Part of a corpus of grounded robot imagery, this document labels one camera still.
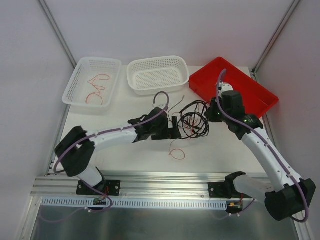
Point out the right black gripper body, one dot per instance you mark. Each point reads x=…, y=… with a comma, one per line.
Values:
x=213, y=114

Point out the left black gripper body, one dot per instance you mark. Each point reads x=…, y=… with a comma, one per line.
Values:
x=170, y=129

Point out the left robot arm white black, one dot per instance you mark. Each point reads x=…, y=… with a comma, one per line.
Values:
x=77, y=148

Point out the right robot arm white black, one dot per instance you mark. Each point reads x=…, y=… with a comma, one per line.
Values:
x=288, y=195

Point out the red plastic tray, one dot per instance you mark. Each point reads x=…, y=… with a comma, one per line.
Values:
x=257, y=99

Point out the white perforated rounded basket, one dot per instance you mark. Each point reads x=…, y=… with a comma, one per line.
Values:
x=149, y=76

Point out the clear white rectangular basket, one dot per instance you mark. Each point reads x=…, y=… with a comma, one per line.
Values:
x=92, y=84

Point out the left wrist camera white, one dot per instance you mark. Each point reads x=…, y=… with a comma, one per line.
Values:
x=161, y=106

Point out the aluminium mounting rail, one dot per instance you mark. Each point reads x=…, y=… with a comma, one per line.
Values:
x=133, y=184

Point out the right aluminium frame post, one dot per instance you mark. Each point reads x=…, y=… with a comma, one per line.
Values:
x=294, y=4

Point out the aluminium frame post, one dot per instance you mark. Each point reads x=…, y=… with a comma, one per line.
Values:
x=53, y=24
x=294, y=4

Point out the white slotted cable duct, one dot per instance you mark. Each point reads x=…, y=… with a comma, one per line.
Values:
x=135, y=203

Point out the left aluminium frame post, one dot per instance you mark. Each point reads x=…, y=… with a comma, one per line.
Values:
x=53, y=24

